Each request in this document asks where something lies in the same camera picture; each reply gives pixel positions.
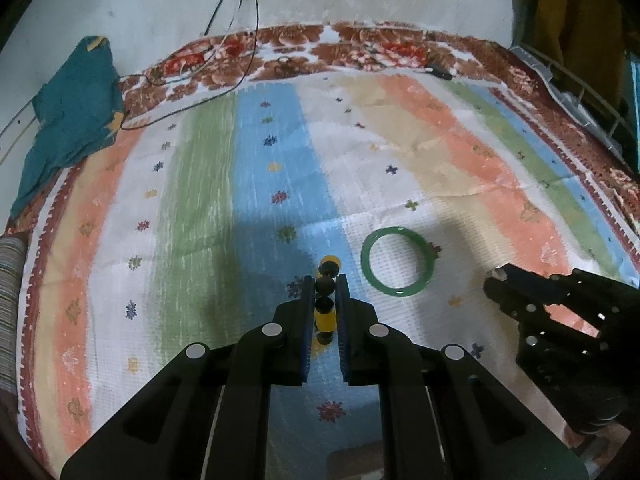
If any wire rack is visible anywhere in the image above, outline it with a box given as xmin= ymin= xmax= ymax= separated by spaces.
xmin=509 ymin=44 xmax=634 ymax=171

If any striped colourful mat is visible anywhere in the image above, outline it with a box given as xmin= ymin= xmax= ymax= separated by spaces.
xmin=20 ymin=72 xmax=639 ymax=474

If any black cable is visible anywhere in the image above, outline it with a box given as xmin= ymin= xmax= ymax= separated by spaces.
xmin=119 ymin=0 xmax=262 ymax=131

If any green jade bangle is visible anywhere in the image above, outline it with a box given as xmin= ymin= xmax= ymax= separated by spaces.
xmin=360 ymin=226 xmax=438 ymax=298

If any teal cloth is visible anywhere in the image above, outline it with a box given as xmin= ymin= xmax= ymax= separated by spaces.
xmin=10 ymin=36 xmax=124 ymax=220

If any black yellow bead bracelet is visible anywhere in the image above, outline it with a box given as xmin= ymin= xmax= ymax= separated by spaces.
xmin=312 ymin=253 xmax=343 ymax=359

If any black charger plug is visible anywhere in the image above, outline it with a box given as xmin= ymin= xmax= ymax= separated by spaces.
xmin=424 ymin=63 xmax=454 ymax=80

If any mustard hanging garment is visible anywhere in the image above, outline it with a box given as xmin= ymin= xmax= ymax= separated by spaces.
xmin=528 ymin=0 xmax=625 ymax=108

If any grey striped pillow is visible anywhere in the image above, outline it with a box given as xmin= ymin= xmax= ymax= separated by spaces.
xmin=0 ymin=236 xmax=27 ymax=396

